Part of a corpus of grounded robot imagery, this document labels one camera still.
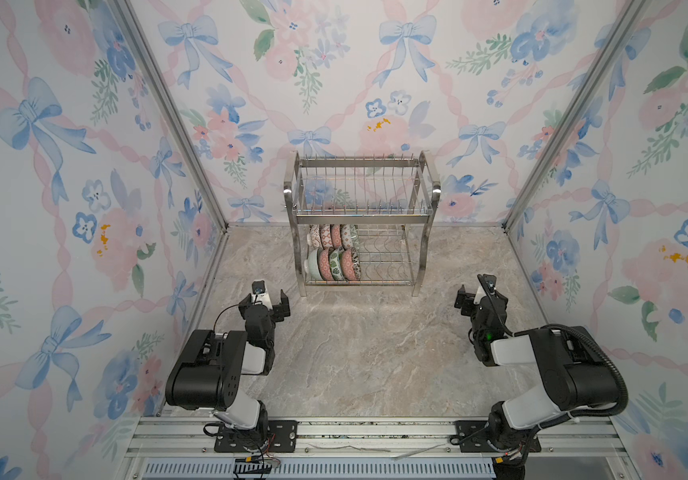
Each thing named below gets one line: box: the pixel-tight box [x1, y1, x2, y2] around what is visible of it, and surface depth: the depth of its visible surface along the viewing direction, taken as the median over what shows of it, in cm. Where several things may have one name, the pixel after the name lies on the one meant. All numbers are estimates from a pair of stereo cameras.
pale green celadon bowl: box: [304, 248, 323, 281], surface depth 97 cm
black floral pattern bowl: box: [330, 224, 346, 251], surface depth 102 cm
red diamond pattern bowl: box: [319, 223, 336, 250], surface depth 102 cm
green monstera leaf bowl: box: [330, 246, 345, 281], surface depth 96 cm
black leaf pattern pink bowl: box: [341, 247, 361, 281], surface depth 97 cm
